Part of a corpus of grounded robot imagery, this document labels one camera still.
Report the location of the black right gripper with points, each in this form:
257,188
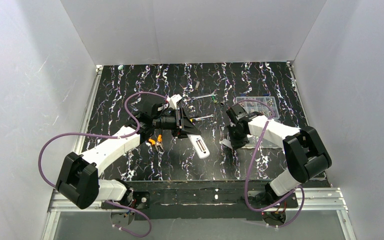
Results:
233,136

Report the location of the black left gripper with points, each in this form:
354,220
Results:
180,122

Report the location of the white remote battery cover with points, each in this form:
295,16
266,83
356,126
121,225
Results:
225,142

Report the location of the white remote control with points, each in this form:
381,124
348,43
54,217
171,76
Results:
199,146

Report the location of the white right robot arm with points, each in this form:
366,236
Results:
305,153

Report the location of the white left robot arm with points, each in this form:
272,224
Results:
130,136

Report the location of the clear plastic screw organizer box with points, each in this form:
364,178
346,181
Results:
263,104

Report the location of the silver wrench upper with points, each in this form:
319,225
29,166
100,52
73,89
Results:
203,96

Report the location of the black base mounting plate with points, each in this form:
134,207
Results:
201,199

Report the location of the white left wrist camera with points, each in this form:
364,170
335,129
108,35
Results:
172,101

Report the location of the aluminium frame rail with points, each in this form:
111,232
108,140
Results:
72,165

